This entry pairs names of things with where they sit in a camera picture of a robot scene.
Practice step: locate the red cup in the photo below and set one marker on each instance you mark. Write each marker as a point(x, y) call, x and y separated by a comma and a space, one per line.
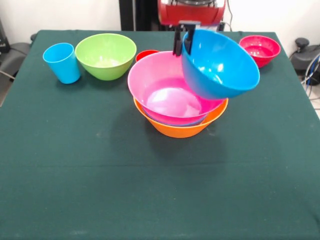
point(143, 54)

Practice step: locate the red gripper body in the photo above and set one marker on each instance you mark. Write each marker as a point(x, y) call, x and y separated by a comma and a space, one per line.
point(192, 15)

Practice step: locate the dark green tablecloth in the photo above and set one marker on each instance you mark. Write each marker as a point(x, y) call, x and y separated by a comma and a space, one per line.
point(125, 175)

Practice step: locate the small pink-red bowl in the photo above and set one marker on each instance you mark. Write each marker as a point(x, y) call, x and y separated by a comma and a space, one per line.
point(265, 53)

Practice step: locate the large pink bowl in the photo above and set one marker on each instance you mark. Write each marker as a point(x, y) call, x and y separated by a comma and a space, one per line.
point(155, 80)

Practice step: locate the orange bowl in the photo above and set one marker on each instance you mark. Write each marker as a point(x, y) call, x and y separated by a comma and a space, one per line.
point(182, 131)

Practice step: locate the green bowl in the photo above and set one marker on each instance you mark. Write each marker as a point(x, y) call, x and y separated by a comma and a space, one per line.
point(106, 57)

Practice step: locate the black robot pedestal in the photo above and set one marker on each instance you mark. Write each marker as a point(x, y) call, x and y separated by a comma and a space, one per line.
point(140, 12)

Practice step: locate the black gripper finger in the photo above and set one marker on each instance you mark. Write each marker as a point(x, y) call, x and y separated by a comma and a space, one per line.
point(190, 37)
point(178, 45)

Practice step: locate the blue cup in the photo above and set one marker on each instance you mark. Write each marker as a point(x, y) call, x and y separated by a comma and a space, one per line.
point(62, 65)

